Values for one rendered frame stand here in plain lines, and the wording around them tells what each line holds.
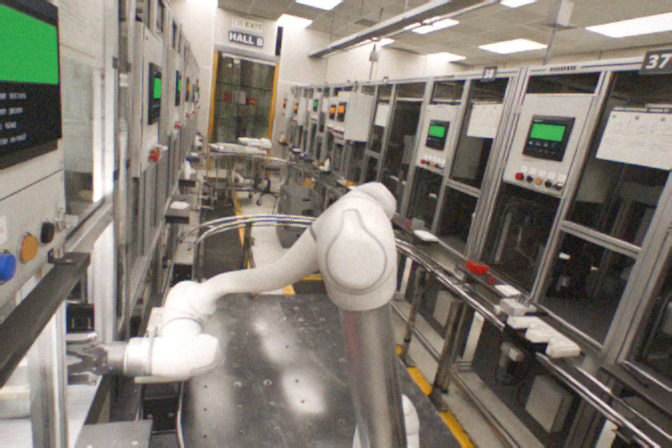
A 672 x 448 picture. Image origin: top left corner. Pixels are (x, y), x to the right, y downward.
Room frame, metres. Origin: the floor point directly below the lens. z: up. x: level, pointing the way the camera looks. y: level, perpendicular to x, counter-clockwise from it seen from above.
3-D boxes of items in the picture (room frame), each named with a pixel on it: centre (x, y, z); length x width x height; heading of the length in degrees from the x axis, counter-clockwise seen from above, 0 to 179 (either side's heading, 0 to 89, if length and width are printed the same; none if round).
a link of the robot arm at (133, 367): (0.82, 0.42, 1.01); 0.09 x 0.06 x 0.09; 19
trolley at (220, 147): (6.31, 1.73, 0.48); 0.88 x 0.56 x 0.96; 127
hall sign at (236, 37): (8.84, 2.47, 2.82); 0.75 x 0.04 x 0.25; 109
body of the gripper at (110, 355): (0.79, 0.49, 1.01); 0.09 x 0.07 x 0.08; 109
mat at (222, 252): (5.35, 1.61, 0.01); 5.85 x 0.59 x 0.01; 19
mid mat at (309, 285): (3.28, 0.08, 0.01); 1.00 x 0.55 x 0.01; 19
